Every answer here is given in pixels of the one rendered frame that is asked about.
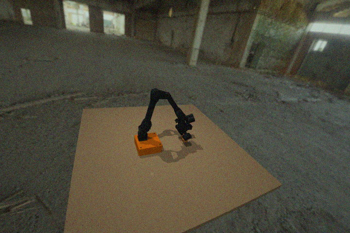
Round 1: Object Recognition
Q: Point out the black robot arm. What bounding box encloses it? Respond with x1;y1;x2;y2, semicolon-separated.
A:
137;88;195;141

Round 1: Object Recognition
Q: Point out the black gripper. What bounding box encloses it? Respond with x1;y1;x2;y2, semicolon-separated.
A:
175;124;192;141

